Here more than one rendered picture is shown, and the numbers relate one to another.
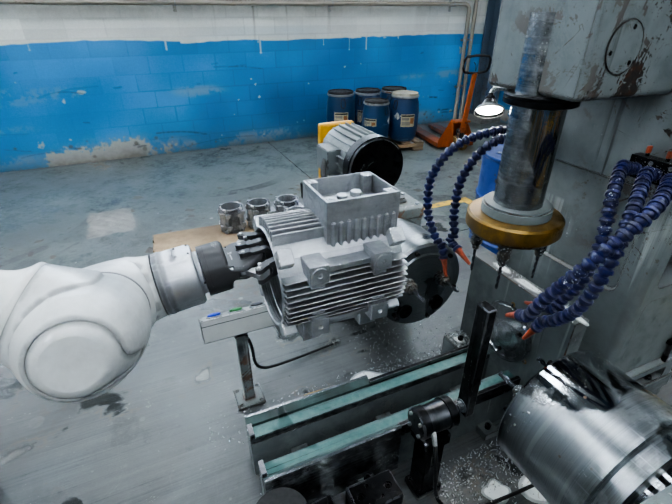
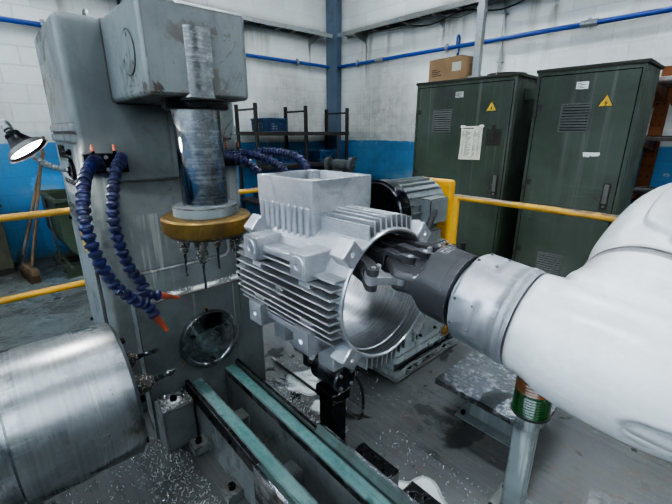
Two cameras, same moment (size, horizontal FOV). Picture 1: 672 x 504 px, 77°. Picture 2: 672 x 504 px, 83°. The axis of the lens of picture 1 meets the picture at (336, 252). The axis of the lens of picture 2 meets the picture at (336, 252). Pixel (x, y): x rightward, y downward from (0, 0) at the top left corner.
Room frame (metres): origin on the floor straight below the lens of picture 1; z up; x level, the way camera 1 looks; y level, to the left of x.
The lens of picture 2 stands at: (0.75, 0.48, 1.50)
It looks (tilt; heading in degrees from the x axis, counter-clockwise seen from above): 17 degrees down; 252
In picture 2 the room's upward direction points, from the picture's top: straight up
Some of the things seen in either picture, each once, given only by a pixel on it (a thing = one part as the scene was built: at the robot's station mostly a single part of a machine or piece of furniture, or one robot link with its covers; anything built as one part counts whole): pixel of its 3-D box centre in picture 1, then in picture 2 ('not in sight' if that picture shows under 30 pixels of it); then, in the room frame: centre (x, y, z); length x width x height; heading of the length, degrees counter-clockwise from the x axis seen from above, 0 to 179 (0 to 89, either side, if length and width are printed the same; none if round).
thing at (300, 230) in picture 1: (326, 263); (333, 272); (0.60, 0.02, 1.31); 0.20 x 0.19 x 0.19; 114
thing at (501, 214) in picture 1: (526, 163); (201, 165); (0.76, -0.35, 1.43); 0.18 x 0.18 x 0.48
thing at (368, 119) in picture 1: (372, 119); not in sight; (5.97, -0.50, 0.37); 1.20 x 0.80 x 0.74; 109
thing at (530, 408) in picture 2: not in sight; (532, 400); (0.25, 0.06, 1.05); 0.06 x 0.06 x 0.04
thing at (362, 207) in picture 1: (349, 207); (313, 200); (0.62, -0.02, 1.41); 0.12 x 0.11 x 0.07; 114
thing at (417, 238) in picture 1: (394, 260); (30, 421); (1.07, -0.17, 1.04); 0.37 x 0.25 x 0.25; 24
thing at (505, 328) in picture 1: (503, 331); (210, 339); (0.78, -0.40, 1.01); 0.15 x 0.02 x 0.15; 24
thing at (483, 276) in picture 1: (520, 338); (201, 344); (0.81, -0.46, 0.97); 0.30 x 0.11 x 0.34; 24
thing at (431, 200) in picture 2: not in sight; (415, 245); (0.15, -0.54, 1.16); 0.33 x 0.26 x 0.42; 24
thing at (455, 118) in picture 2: not in sight; (464, 183); (-1.72, -2.84, 0.99); 1.02 x 0.49 x 1.98; 114
